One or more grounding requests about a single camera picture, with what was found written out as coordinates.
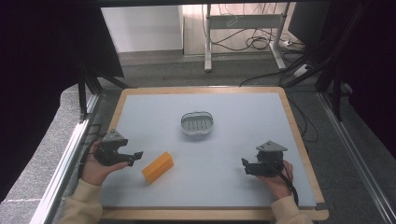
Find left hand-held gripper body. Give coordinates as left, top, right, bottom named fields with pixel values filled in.
left=93, top=129, right=129, bottom=167

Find person's right hand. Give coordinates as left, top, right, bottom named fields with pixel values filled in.
left=255, top=160, right=295, bottom=200

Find black floor cables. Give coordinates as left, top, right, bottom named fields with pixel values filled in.
left=209, top=3, right=312, bottom=88

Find person's left hand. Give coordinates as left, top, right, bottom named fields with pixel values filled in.
left=80, top=140, right=129, bottom=187

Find white desk frame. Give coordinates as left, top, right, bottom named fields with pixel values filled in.
left=204, top=3, right=292, bottom=73

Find white power strip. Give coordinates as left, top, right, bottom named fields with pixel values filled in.
left=292, top=63, right=312, bottom=78

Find white cabinet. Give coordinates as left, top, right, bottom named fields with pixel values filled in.
left=100, top=5, right=185, bottom=54

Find grey soap dish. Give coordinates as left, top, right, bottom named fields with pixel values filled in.
left=180, top=111, right=215, bottom=136

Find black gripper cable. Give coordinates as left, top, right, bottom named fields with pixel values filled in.
left=274, top=167, right=300, bottom=207

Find grey table mat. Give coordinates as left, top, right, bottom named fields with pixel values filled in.
left=100, top=91, right=318, bottom=209

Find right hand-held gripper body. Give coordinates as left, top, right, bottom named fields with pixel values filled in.
left=245, top=140, right=289, bottom=178

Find black curtain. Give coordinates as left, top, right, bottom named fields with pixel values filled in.
left=0, top=0, right=125, bottom=203

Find orange soap bar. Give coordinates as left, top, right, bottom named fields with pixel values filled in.
left=141, top=151, right=175, bottom=185

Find aluminium frame rail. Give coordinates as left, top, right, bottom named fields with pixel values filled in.
left=317, top=91, right=396, bottom=224
left=29, top=92, right=101, bottom=224

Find black metal stand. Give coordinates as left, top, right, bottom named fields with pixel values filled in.
left=281, top=3, right=372, bottom=122
left=73, top=55, right=132, bottom=123

